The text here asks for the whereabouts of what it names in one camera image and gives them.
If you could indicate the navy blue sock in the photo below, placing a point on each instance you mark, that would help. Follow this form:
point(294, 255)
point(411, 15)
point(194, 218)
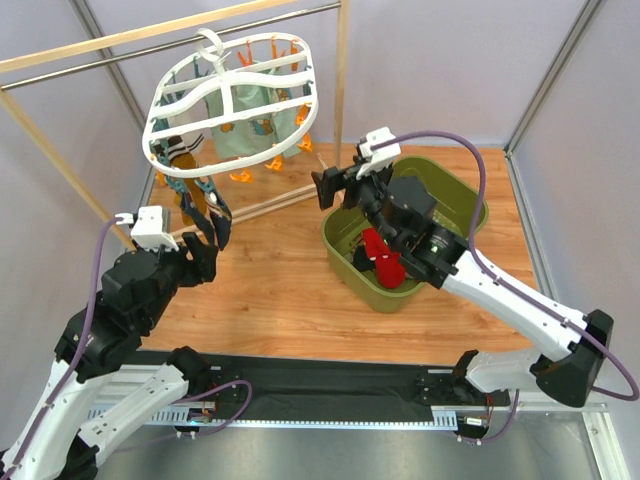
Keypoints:
point(199, 220)
point(221, 218)

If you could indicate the wooden drying rack frame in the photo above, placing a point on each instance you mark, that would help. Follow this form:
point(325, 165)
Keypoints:
point(89, 124)

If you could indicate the white round clip hanger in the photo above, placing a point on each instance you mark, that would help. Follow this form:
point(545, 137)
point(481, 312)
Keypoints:
point(200, 85)

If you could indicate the white sock black stripes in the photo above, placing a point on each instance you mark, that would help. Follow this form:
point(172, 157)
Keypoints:
point(190, 142)

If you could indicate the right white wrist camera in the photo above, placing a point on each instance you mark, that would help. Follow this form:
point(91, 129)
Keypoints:
point(378, 149)

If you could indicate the mint green cartoon sock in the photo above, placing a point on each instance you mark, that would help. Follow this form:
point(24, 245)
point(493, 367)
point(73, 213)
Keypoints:
point(283, 122)

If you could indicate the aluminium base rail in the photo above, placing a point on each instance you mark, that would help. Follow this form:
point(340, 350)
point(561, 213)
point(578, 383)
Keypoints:
point(236, 398)

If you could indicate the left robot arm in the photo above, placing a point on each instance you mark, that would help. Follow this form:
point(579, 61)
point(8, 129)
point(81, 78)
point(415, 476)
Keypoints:
point(124, 306)

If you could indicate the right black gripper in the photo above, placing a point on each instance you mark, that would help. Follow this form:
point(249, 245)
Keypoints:
point(350, 186)

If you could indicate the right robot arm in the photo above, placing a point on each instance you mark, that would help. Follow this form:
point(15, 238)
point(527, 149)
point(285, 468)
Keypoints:
point(564, 359)

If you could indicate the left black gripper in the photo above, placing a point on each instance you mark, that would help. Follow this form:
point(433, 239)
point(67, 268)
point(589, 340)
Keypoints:
point(198, 261)

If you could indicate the olive green plastic basket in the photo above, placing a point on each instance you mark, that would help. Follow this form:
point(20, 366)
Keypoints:
point(341, 232)

